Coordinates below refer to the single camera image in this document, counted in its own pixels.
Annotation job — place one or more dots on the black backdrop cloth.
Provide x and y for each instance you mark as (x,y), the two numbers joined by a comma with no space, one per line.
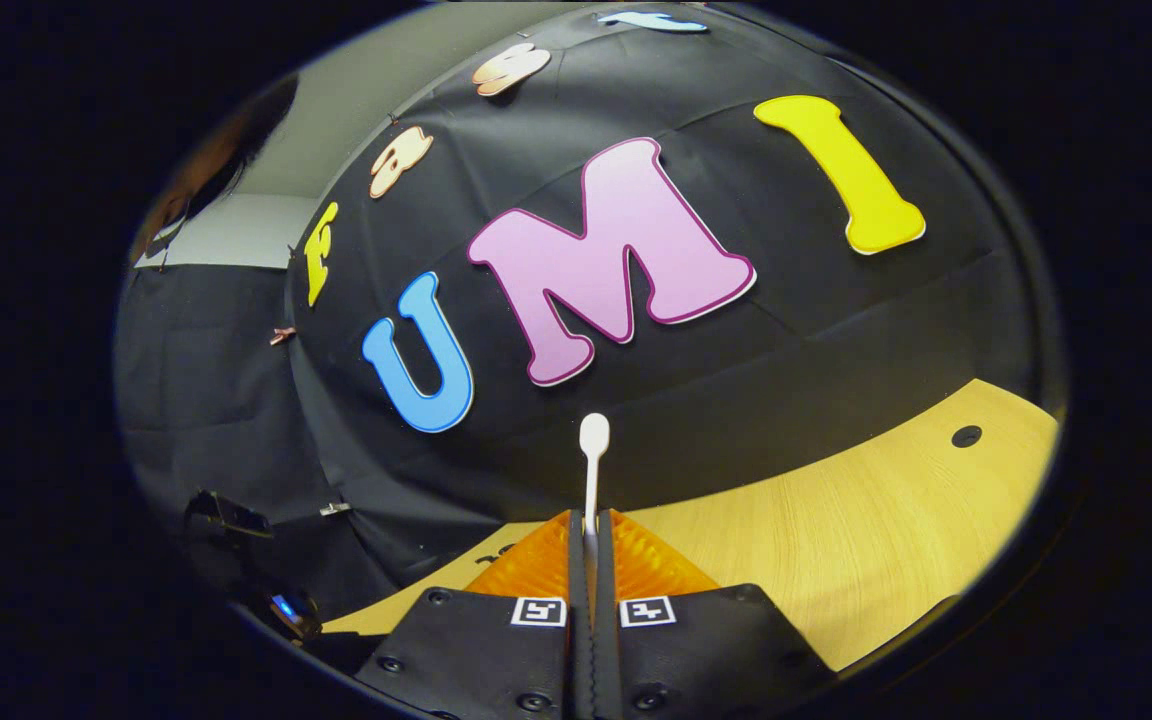
(736,330)

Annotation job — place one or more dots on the silver cloth clip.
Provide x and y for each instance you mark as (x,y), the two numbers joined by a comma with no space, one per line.
(335,509)

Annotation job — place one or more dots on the person's head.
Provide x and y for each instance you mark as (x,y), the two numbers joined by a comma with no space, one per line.
(226,150)

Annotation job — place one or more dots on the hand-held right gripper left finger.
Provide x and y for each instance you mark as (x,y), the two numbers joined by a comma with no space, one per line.
(576,570)

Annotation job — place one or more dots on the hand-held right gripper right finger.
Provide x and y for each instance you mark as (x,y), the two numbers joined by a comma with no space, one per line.
(604,575)

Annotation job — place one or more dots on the white toothbrush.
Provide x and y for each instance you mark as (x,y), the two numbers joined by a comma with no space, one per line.
(594,440)

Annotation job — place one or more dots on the copper cloth clip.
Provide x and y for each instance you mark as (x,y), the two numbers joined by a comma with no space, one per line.
(282,335)

